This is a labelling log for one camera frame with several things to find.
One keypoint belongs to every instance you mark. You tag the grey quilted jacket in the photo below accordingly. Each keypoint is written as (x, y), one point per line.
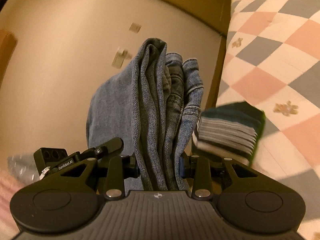
(23, 168)

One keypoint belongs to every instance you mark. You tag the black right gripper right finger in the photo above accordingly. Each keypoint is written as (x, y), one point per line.
(211, 178)

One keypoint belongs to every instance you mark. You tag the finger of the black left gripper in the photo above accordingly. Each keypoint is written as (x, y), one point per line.
(108, 149)

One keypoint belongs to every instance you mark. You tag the pink grey checkered bed sheet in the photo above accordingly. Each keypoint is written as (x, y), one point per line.
(272, 62)

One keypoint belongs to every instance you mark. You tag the green striped folded garment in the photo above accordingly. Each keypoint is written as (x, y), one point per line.
(231, 130)

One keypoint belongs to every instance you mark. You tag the blue denim jeans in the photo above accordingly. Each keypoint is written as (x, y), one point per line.
(153, 105)

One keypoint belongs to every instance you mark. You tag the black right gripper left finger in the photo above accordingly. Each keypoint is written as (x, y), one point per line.
(105, 176)

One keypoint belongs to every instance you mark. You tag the wall switch plate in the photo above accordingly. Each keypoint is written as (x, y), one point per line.
(135, 28)

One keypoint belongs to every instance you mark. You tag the wall socket with plug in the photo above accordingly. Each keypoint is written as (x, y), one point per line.
(120, 56)

